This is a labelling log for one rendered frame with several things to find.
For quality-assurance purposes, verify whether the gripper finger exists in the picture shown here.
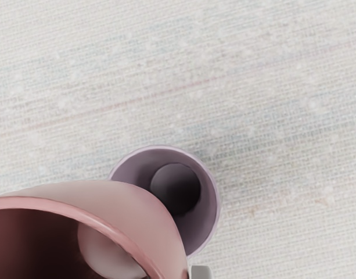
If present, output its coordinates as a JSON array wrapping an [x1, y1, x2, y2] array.
[[189, 264, 213, 279]]

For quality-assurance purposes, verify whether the pink cup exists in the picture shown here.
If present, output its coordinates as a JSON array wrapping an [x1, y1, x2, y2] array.
[[0, 179, 190, 279]]

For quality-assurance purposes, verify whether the lilac cup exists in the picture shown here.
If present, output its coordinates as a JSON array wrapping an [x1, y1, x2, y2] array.
[[108, 145, 221, 259]]

